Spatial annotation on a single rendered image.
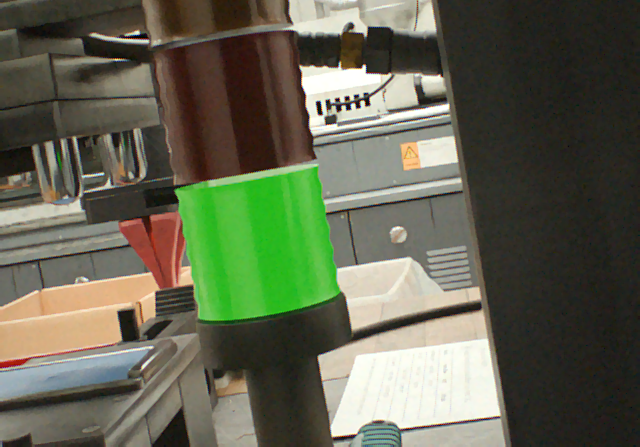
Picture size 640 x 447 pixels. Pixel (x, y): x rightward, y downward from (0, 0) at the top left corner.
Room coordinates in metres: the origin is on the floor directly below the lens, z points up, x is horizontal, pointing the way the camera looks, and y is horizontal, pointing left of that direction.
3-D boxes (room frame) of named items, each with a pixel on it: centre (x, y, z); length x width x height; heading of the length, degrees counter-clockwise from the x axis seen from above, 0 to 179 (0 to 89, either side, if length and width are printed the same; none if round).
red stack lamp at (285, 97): (0.31, 0.02, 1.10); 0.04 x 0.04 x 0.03
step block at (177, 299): (0.82, 0.12, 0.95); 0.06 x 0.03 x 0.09; 174
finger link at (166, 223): (0.93, 0.14, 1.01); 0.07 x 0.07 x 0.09; 83
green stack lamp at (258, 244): (0.31, 0.02, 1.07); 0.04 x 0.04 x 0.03
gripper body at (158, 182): (0.93, 0.13, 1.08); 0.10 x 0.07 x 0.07; 83
